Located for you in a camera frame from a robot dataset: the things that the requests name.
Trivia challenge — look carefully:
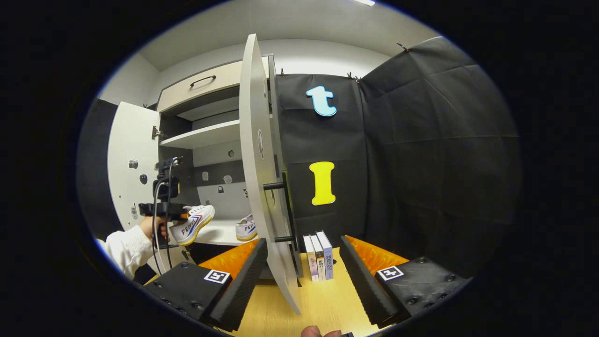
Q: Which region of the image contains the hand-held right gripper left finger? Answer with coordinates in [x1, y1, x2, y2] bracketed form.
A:
[140, 238, 269, 332]

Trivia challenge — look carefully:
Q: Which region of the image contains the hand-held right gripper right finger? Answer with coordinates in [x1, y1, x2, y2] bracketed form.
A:
[339, 235, 471, 328]

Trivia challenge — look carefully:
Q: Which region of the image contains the white canvas shoe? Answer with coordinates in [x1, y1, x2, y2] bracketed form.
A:
[235, 214, 258, 242]
[169, 205, 216, 247]

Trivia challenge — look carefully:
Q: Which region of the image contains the grey and white shoe cabinet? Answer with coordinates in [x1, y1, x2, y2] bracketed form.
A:
[154, 54, 305, 281]

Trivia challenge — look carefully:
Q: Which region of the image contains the white cabinet door with camera sticker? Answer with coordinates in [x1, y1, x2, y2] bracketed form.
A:
[107, 101, 162, 277]

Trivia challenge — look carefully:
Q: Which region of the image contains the white cabinet door with headphone sticker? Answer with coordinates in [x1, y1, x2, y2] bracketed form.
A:
[239, 33, 302, 315]

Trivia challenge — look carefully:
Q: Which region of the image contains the blue grey book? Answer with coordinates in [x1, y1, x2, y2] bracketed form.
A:
[316, 230, 334, 280]

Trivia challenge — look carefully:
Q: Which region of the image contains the white book with orange band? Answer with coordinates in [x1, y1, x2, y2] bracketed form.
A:
[310, 233, 327, 281]

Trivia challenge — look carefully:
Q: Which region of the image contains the white and purple book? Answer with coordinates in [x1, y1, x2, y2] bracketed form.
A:
[303, 235, 320, 282]

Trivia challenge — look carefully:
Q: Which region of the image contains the black backdrop cloth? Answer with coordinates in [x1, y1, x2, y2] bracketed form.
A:
[276, 37, 522, 281]
[77, 98, 122, 239]

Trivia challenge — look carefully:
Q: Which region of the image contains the black cable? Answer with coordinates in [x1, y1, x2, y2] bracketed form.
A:
[161, 159, 183, 272]

